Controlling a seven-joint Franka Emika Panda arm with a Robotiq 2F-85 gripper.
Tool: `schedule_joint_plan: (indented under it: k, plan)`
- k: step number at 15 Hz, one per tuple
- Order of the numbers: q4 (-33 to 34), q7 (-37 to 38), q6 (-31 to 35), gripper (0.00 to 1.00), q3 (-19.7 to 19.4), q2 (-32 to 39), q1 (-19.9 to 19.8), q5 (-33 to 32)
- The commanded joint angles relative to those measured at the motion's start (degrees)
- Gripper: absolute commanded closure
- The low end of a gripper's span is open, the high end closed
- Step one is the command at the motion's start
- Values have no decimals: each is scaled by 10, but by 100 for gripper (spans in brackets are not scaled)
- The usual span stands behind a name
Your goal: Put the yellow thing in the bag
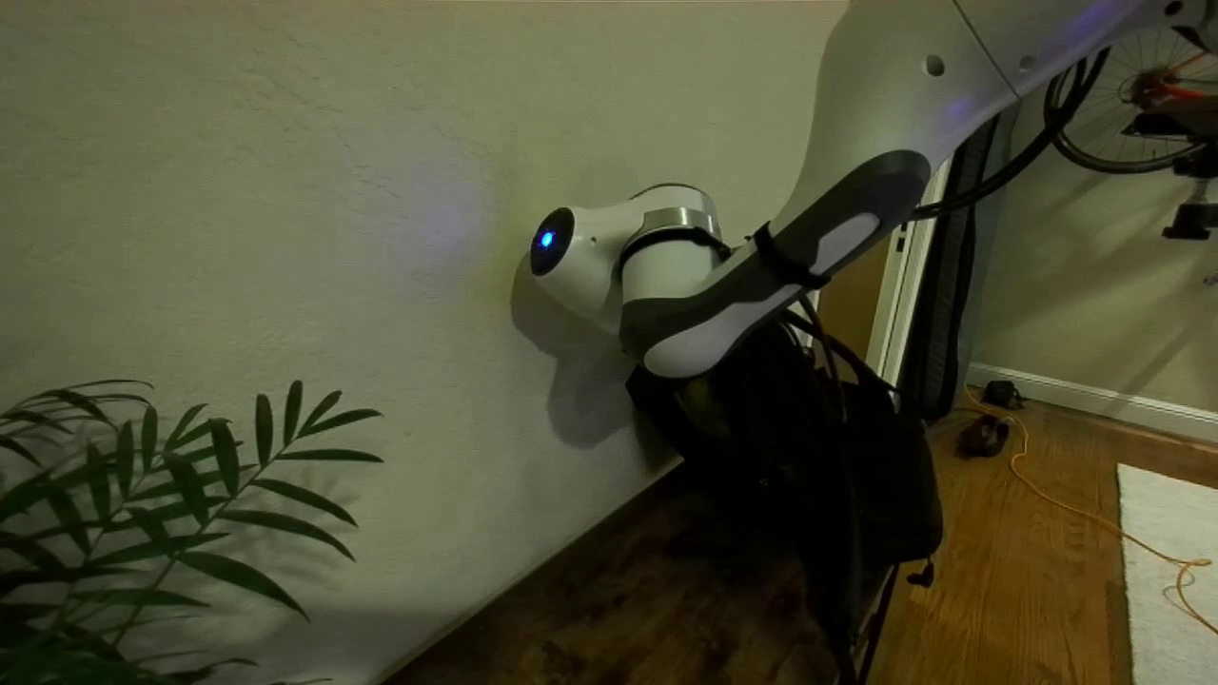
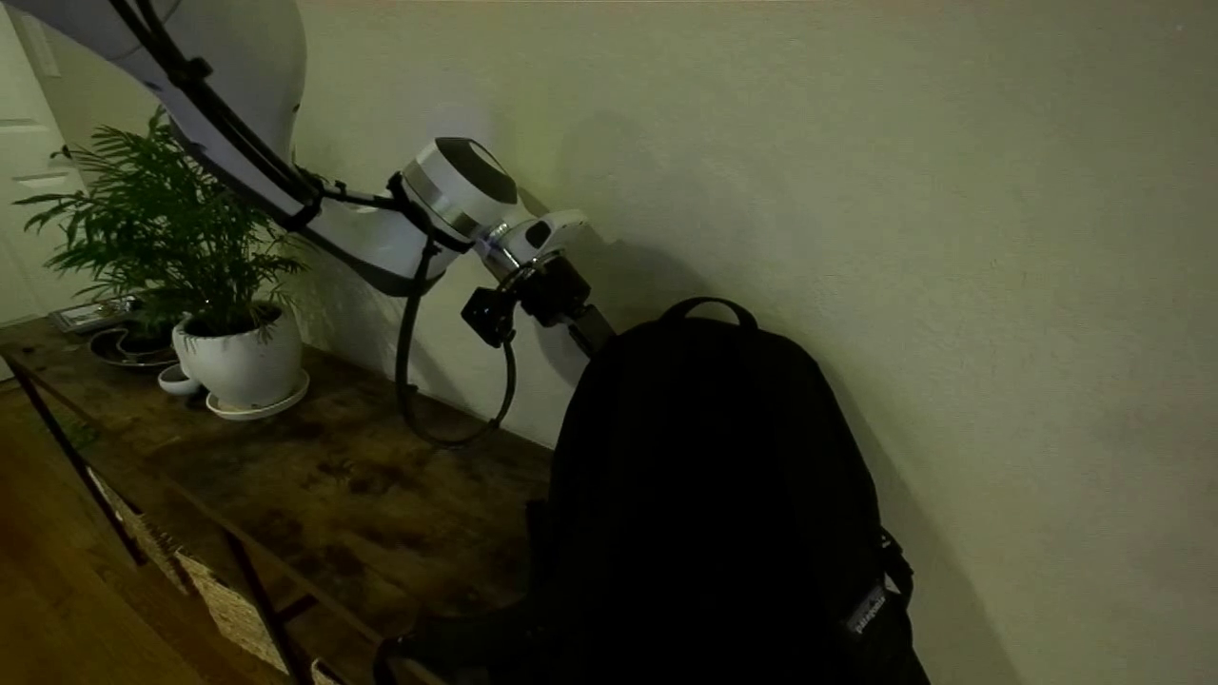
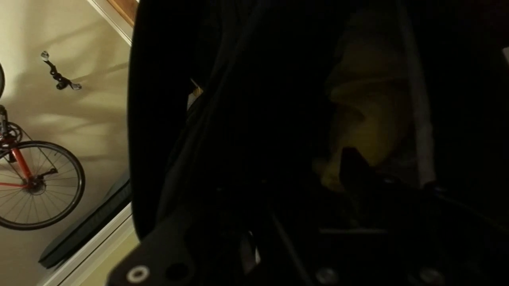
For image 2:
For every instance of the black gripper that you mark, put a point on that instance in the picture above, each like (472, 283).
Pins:
(557, 298)

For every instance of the black backpack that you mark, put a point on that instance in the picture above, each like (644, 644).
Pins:
(709, 507)

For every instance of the white pot saucer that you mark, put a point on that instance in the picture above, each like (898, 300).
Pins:
(271, 403)

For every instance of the white plant pot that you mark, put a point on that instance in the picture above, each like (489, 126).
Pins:
(239, 359)

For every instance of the small white cup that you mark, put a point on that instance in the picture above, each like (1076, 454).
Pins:
(175, 383)

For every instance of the green palm plant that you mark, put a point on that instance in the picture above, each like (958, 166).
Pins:
(165, 230)

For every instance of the black tripod leg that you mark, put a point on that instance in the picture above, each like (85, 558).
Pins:
(76, 463)
(266, 610)

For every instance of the dark round dish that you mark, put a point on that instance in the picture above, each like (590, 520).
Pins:
(125, 343)

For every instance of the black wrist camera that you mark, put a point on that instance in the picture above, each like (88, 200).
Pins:
(489, 312)

